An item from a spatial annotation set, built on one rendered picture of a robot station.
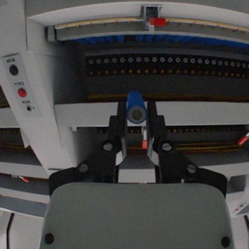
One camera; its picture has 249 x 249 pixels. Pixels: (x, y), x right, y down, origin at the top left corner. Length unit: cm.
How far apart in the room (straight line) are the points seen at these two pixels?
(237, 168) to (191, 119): 27
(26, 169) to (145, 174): 36
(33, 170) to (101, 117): 31
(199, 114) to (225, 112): 6
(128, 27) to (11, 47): 19
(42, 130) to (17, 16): 22
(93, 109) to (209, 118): 22
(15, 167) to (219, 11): 62
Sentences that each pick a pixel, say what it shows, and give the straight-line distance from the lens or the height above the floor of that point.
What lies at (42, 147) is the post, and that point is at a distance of 38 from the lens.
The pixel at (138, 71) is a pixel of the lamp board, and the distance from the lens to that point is 39.
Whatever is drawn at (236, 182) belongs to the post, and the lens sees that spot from 77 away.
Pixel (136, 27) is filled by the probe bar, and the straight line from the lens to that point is 27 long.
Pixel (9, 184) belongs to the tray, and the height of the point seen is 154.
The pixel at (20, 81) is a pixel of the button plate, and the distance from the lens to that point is 30.
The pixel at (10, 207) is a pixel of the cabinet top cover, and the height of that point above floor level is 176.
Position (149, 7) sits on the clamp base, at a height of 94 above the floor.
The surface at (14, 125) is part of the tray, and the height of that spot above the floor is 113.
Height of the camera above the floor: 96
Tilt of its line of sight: 37 degrees up
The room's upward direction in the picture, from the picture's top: 177 degrees clockwise
